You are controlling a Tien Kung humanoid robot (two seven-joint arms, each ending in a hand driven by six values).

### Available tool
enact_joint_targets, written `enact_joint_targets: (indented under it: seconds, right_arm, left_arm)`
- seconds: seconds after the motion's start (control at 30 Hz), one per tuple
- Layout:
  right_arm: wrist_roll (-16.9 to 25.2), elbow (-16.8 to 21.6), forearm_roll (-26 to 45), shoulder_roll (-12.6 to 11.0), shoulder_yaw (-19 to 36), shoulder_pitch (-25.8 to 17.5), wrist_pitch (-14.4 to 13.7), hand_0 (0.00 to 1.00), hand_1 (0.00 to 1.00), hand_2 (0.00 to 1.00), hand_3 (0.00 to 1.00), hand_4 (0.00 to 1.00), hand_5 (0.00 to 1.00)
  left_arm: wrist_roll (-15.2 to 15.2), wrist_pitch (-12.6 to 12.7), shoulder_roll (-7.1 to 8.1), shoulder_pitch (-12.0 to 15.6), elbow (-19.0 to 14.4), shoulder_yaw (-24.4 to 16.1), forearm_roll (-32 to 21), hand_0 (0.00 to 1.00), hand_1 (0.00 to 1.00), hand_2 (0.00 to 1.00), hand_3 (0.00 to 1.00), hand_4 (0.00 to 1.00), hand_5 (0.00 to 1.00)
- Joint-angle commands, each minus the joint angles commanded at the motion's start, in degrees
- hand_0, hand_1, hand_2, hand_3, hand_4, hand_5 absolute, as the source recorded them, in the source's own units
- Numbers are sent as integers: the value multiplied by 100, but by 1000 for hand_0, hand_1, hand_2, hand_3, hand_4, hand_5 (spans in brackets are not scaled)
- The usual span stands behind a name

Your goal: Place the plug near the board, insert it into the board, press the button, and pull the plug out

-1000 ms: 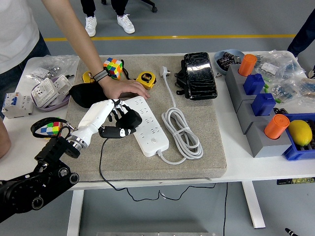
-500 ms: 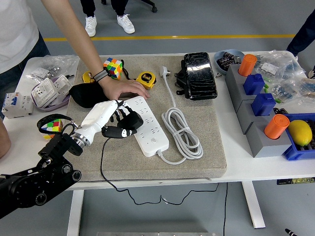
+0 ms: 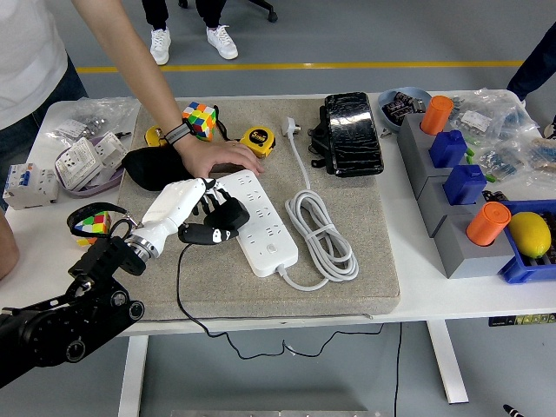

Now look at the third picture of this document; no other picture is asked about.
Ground person's left hand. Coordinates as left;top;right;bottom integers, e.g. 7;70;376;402
175;134;266;180

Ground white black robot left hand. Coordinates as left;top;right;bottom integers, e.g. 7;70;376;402
139;175;242;248

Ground black plug adapter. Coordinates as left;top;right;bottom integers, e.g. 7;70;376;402
203;197;252;231

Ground thin black plug cord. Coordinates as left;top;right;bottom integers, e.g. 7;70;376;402
175;242;386;361

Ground white power strip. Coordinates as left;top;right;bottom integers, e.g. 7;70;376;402
210;169;300;278

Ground large colourful puzzle cube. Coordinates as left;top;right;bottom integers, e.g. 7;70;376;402
181;101;218;142

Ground black cloth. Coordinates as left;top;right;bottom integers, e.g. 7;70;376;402
120;146;192;192

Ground black wrist watch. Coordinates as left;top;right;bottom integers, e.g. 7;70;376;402
162;121;195;147

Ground small yellow tape measure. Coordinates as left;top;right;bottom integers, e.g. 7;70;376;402
144;124;169;149

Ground small colourful puzzle cube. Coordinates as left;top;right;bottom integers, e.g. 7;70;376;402
73;211;113;248

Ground purple tray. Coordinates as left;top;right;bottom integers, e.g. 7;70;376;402
56;134;127;193

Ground white table leg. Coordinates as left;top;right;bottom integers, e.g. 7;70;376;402
117;336;149;417
425;320;470;405

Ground black yellow label strip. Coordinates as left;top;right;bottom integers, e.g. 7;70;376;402
487;311;556;327

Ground black plastic holder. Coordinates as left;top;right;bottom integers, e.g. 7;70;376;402
307;105;335;169

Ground clear bag with metal parts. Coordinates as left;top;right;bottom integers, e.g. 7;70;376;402
45;96;141;142

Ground white circuit breaker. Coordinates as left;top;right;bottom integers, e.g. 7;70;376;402
2;162;60;210

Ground glossy black cracked case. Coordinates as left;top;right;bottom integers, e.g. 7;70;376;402
324;90;387;177

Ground blue plastic bin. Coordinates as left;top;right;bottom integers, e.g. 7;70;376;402
497;198;556;286

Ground person in white shoes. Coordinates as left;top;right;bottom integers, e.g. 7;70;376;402
141;0;240;66

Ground grey block holder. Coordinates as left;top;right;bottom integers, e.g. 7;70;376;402
420;175;483;239
397;113;437;169
434;212;519;280
407;147;457;200

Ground light blue bowl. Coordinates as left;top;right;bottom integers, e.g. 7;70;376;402
376;86;432;134

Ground yellow lemon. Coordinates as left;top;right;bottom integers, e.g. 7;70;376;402
507;211;553;257

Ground grey-brown mat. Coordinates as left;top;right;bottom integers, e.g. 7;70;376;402
94;97;401;323

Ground black capacitors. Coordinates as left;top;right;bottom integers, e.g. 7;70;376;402
384;90;429;121

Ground orange cylinder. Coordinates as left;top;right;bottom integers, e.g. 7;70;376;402
466;201;512;248
419;95;454;136

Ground blue block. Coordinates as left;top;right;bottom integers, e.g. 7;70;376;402
428;129;469;169
443;163;487;206

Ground clear bag with blue parts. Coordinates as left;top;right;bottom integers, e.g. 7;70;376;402
477;142;529;182

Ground clear bag with brown parts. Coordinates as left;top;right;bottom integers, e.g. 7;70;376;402
519;136;556;186

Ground clear bag with white label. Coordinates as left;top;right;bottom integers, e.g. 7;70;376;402
451;89;542;140

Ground person in dark trousers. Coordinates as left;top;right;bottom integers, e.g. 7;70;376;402
506;30;556;103

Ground yellow tape measure with strap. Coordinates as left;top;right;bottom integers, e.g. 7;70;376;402
211;105;278;160

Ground white power strip cable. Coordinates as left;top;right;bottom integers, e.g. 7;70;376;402
274;115;361;292

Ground small white wall socket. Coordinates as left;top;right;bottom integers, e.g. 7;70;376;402
93;131;129;167

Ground large white wall socket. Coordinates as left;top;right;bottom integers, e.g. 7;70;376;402
55;136;105;191

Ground black hanging cable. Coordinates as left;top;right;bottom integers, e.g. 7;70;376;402
393;323;403;417

